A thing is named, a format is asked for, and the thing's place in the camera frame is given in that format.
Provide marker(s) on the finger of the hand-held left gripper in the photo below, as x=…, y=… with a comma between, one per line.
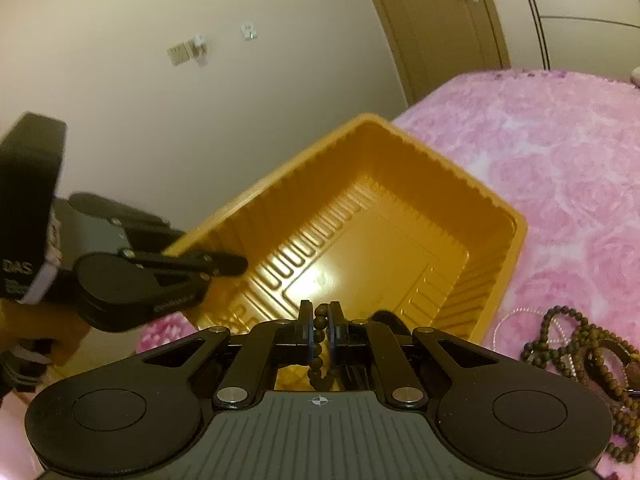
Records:
x=225, y=264
x=155, y=232

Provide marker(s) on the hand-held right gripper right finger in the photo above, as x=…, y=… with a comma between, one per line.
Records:
x=334, y=332

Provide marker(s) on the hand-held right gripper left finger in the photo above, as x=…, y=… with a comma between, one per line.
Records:
x=306, y=332

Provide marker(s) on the yellow plastic tray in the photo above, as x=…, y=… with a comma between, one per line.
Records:
x=380, y=225

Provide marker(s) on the person's left hand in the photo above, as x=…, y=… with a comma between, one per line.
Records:
x=55, y=330

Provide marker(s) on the pink floral blanket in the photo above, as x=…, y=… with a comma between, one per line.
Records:
x=550, y=160

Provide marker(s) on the brown wooden door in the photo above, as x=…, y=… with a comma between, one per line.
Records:
x=440, y=20

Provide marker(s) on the white wardrobe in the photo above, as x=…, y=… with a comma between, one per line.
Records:
x=585, y=10

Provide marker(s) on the wall socket with plug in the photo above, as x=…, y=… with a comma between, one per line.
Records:
x=186, y=51

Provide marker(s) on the white wall socket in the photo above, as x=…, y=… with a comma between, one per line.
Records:
x=248, y=30

